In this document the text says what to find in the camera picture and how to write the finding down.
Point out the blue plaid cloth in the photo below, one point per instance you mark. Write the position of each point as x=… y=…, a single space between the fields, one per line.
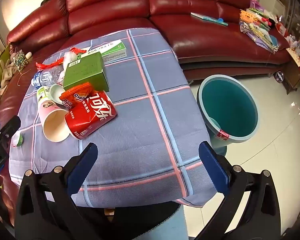
x=140 y=130

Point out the pink white paper cup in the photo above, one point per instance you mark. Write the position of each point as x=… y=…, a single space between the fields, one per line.
x=53 y=126

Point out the pile of colourful packets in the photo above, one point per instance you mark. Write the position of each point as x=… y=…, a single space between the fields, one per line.
x=257 y=30

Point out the beige plush toy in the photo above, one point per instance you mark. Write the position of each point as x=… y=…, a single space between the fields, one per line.
x=7 y=71

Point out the white green medicine box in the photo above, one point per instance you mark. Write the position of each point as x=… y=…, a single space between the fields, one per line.
x=113 y=51

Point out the clear plastic bag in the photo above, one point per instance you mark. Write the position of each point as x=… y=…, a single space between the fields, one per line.
x=70 y=58

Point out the thin teal white booklet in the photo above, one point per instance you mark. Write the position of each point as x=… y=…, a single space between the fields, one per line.
x=207 y=18

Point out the light blue cylinder stand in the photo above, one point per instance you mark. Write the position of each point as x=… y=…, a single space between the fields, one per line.
x=168 y=227

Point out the small white green-label bottle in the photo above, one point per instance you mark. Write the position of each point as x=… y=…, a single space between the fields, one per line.
x=42 y=93

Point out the cluttered wooden side table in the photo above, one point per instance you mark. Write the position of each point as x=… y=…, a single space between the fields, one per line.
x=293 y=72

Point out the red crushed paper cup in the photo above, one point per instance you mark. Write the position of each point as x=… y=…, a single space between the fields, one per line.
x=95 y=115

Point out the green cardboard box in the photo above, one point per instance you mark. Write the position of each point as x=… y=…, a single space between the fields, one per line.
x=87 y=67

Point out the black round stool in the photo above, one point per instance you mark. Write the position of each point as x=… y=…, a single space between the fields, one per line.
x=135 y=220

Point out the red plastic wrapper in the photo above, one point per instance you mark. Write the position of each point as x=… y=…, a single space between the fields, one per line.
x=43 y=66

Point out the teal plastic bin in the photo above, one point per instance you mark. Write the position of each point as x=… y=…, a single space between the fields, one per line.
x=227 y=105

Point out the red leather sofa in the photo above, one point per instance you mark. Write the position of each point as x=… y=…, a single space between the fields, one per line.
x=110 y=2

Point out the clear plastic water bottle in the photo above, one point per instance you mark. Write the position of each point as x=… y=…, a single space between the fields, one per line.
x=43 y=77

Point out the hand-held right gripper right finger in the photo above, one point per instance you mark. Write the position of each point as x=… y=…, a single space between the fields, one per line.
x=212 y=170

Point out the orange snack packet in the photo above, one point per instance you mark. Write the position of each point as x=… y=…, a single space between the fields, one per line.
x=76 y=96

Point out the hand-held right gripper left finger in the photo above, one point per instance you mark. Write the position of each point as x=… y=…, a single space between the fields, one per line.
x=82 y=170

